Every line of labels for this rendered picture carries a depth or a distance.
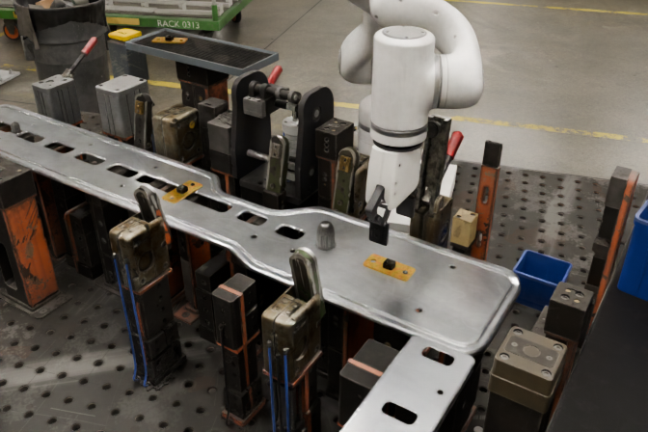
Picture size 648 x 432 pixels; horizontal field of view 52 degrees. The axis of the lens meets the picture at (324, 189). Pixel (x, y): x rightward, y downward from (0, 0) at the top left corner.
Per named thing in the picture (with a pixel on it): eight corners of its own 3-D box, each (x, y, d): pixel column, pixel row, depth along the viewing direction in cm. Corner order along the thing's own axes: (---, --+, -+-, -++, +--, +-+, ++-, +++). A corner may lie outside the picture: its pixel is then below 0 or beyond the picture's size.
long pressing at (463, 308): (-74, 136, 158) (-76, 130, 157) (9, 105, 174) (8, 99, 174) (476, 364, 94) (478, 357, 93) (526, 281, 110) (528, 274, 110)
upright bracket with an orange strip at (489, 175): (453, 364, 134) (484, 141, 108) (456, 360, 135) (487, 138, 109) (468, 369, 132) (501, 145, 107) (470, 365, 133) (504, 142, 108)
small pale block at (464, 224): (434, 371, 132) (451, 216, 113) (441, 361, 134) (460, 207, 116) (450, 379, 130) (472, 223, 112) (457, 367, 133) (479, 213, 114)
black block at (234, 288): (209, 422, 121) (194, 297, 107) (246, 385, 129) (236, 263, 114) (244, 442, 118) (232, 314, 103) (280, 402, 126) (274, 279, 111)
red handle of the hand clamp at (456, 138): (413, 197, 119) (447, 126, 124) (416, 202, 120) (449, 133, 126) (435, 203, 117) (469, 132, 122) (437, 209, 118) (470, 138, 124)
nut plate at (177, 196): (175, 203, 129) (174, 199, 129) (160, 199, 131) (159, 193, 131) (203, 185, 135) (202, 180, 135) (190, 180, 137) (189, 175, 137)
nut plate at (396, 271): (362, 265, 112) (362, 259, 112) (372, 254, 115) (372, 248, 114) (406, 282, 108) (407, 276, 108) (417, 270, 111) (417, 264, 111)
